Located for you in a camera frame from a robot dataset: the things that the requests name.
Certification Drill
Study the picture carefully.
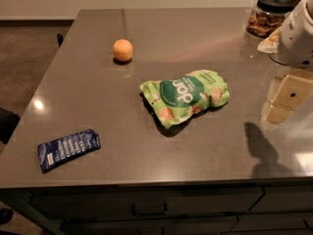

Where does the green rice chip bag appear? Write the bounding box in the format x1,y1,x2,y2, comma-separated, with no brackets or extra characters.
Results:
140,70,230,129

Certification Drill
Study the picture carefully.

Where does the black chair at left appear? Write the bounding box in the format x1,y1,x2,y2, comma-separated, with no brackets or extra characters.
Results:
0,108,21,144

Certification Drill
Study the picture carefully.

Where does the glass jar with black lid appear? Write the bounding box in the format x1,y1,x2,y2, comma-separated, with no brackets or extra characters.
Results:
246,0,294,38

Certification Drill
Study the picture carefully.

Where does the right cabinet drawer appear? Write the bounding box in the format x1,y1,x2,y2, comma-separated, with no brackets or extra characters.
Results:
250,185,313,212

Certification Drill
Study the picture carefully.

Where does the orange fruit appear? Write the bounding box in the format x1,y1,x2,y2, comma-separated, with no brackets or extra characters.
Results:
113,39,133,62

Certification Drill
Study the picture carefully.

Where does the blue snack wrapper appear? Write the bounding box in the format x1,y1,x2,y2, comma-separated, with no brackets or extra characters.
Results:
37,129,101,173

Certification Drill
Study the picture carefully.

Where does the dark cabinet drawer with handle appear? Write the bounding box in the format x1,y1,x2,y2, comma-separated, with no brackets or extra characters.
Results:
31,187,263,220

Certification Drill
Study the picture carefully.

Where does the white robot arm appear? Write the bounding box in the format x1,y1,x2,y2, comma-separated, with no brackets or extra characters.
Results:
265,0,313,124

